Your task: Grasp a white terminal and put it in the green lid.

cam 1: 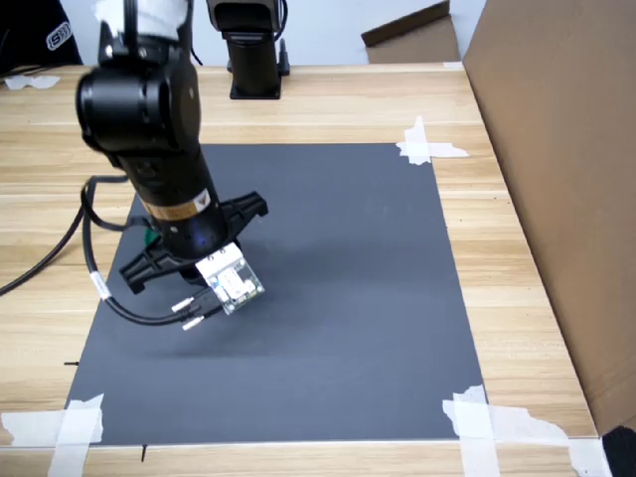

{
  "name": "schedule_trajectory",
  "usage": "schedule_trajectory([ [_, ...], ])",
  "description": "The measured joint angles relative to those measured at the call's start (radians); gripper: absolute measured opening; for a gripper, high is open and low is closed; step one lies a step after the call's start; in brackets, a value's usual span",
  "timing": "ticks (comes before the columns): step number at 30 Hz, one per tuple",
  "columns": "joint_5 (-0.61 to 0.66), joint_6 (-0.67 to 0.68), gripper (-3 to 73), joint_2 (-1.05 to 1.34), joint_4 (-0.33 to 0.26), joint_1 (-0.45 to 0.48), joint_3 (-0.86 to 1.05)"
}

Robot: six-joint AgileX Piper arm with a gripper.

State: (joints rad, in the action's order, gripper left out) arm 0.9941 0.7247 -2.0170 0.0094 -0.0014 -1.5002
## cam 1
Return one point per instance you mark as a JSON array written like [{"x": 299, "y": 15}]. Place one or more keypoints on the brown cardboard flap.
[{"x": 412, "y": 40}]

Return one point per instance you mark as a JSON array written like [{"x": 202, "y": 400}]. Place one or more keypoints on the dark grey mat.
[{"x": 348, "y": 298}]

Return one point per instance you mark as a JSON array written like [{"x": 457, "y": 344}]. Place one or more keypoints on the round green lid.
[{"x": 149, "y": 237}]

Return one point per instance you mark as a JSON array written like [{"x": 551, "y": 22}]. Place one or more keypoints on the white camera box circuit board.
[{"x": 231, "y": 280}]

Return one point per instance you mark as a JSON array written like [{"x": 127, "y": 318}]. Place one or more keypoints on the large brown cardboard box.
[{"x": 561, "y": 174}]

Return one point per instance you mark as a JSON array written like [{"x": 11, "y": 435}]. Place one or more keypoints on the white tape strip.
[
  {"x": 447, "y": 150},
  {"x": 74, "y": 447},
  {"x": 417, "y": 139},
  {"x": 30, "y": 427},
  {"x": 474, "y": 437},
  {"x": 546, "y": 432}
]

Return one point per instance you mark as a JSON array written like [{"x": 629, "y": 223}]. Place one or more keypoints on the crumpled white tape piece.
[{"x": 30, "y": 82}]

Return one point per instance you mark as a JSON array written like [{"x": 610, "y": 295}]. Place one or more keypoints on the black object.
[{"x": 621, "y": 454}]

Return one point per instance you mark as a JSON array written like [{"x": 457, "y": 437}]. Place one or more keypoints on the person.
[{"x": 30, "y": 30}]

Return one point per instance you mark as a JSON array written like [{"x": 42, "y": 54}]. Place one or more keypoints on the small white tape piece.
[{"x": 452, "y": 65}]

